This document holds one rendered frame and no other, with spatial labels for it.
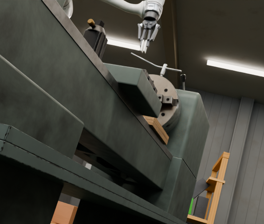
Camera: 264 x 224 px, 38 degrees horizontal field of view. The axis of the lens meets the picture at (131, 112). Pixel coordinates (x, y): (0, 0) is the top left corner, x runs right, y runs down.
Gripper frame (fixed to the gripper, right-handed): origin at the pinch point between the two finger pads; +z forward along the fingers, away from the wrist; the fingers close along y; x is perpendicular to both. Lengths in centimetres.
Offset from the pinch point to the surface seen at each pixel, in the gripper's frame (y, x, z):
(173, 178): 27, 15, 66
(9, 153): 35, -133, 89
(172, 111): 23.2, -0.3, 35.4
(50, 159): 35, -122, 87
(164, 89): 16.5, -0.3, 24.0
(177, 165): 27, 15, 59
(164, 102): 19.0, -4.3, 32.4
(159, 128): 25, -27, 53
